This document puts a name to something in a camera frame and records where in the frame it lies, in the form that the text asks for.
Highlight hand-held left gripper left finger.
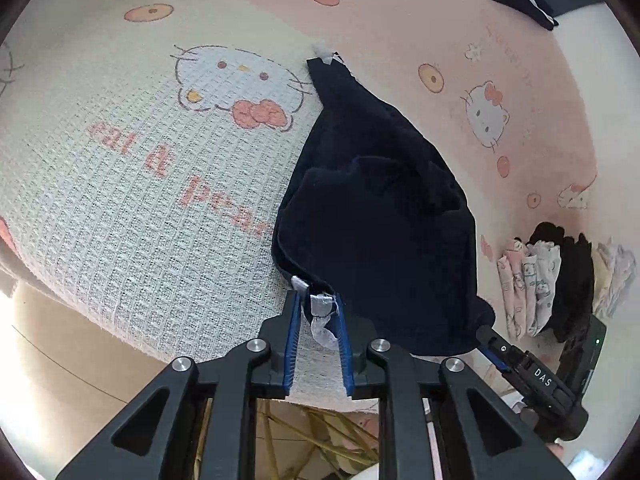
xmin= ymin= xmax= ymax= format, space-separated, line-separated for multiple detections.
xmin=55 ymin=287 xmax=303 ymax=480

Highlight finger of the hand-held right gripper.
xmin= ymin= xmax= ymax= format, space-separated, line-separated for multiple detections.
xmin=475 ymin=325 xmax=513 ymax=373

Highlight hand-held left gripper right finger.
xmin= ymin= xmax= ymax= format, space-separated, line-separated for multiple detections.
xmin=332 ymin=292 xmax=576 ymax=480

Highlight navy shorts with white stripes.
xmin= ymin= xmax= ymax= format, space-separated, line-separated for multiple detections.
xmin=272 ymin=42 xmax=497 ymax=356

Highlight pink printed folded garment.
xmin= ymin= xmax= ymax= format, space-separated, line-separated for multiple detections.
xmin=496 ymin=239 xmax=538 ymax=342

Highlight white printed folded garment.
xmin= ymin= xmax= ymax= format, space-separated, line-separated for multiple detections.
xmin=522 ymin=241 xmax=562 ymax=337

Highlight person's printed pajamas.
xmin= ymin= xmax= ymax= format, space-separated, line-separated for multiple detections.
xmin=560 ymin=447 xmax=608 ymax=480

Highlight black folded garment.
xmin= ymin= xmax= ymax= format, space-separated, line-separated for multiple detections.
xmin=529 ymin=220 xmax=596 ymax=343

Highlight cream folded garment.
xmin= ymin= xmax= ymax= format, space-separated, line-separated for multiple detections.
xmin=591 ymin=242 xmax=632 ymax=320

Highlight pink and cream printed blanket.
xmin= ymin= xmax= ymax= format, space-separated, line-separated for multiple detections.
xmin=0 ymin=0 xmax=640 ymax=416

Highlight gold wire side table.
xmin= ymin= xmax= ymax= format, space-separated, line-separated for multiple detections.
xmin=197 ymin=397 xmax=383 ymax=480

